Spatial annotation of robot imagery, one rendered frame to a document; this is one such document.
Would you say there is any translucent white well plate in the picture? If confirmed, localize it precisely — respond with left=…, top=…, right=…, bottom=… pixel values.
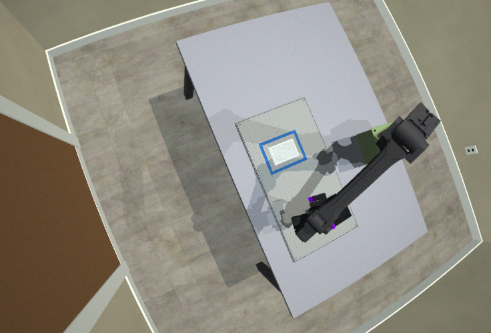
left=268, top=139, right=299, bottom=165

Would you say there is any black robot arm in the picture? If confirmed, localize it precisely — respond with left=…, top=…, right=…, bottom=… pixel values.
left=291, top=102, right=441, bottom=243

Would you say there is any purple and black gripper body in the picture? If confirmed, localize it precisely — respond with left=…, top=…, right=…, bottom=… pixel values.
left=310, top=193, right=327, bottom=208

